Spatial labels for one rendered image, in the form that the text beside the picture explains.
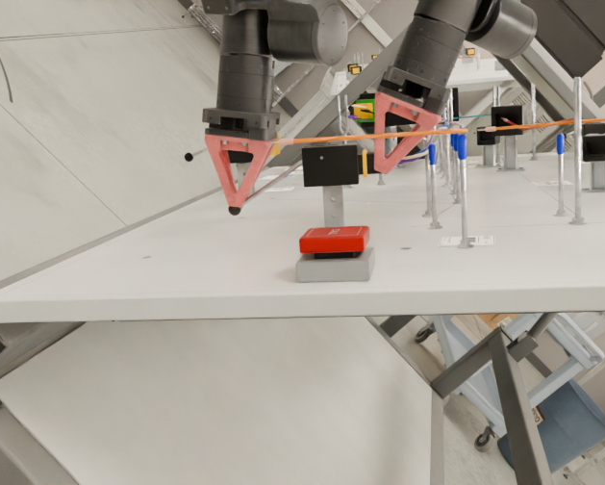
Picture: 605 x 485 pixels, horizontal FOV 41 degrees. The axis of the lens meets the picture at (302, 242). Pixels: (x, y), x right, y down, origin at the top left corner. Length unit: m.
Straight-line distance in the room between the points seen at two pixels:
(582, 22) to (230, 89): 1.20
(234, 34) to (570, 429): 4.70
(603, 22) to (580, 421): 3.71
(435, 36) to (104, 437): 0.49
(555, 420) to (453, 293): 4.78
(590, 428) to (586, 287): 4.78
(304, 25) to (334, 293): 0.30
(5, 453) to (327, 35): 0.46
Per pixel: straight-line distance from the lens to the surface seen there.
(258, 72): 0.82
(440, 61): 0.80
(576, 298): 0.58
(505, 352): 1.64
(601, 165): 1.09
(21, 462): 0.71
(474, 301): 0.57
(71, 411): 0.79
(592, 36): 1.91
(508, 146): 1.40
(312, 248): 0.61
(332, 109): 1.80
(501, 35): 0.85
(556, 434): 5.35
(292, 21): 0.78
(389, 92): 0.79
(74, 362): 0.84
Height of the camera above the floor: 1.23
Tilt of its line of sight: 14 degrees down
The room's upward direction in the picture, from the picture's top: 47 degrees clockwise
